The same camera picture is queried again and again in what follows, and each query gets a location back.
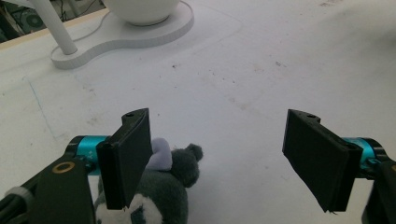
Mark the grey plush toy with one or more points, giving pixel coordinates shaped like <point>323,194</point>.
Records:
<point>168,186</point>

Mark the white lamp stand base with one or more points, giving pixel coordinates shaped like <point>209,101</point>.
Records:
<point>124,28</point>

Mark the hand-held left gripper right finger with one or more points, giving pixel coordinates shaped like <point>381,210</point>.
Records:
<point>320,155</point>

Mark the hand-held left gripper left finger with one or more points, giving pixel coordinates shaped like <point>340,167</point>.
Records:
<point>124,161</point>

